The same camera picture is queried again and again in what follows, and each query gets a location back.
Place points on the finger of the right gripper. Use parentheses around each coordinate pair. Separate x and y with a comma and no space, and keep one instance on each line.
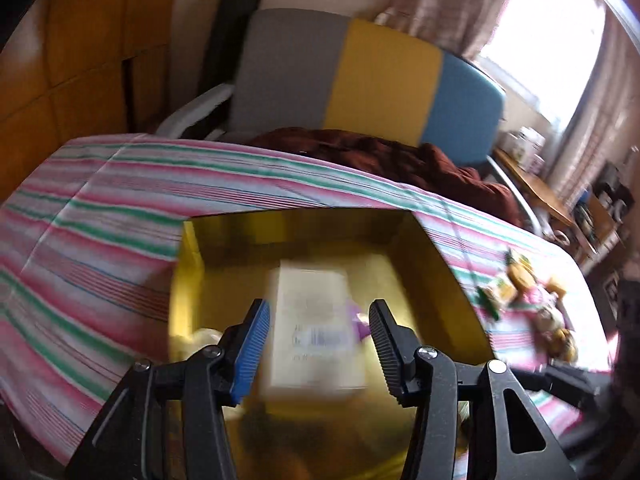
(580,388)

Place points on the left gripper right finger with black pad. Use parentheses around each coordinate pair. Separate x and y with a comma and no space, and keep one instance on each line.
(508,437)

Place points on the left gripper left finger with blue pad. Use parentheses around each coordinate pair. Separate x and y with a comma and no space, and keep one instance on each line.
(128,438)

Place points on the white plastic bag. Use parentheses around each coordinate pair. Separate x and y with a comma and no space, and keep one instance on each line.
(201,338)

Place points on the purple snack packet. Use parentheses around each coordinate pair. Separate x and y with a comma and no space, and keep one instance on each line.
(360,321)

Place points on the white cardboard box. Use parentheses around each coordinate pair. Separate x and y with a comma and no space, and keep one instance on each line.
(312,350)

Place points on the green yellow tissue pack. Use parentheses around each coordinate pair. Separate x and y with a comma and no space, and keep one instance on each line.
(496,296)

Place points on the gold metal tin tray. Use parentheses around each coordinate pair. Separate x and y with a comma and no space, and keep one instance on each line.
(319,407)

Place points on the wooden side desk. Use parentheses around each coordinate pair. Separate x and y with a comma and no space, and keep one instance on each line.
(587,240)

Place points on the striped pink green bedsheet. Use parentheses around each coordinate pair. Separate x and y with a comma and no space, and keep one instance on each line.
(89,242)

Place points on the dark red blanket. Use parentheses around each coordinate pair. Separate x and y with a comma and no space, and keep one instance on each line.
(425,167)

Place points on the white boxes on desk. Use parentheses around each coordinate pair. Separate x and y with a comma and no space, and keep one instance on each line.
(523,146)

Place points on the grey yellow blue headboard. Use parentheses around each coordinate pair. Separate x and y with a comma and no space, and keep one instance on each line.
(318,70)

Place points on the orange wooden wardrobe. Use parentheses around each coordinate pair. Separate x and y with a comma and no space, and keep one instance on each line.
(75,68)

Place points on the pink curtain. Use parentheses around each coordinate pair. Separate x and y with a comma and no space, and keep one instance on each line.
(576,62)

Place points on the black rolled mat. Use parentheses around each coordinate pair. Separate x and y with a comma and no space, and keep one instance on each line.
(225,43)

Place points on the white bed rail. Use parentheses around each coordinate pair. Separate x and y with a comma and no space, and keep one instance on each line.
(190,113)

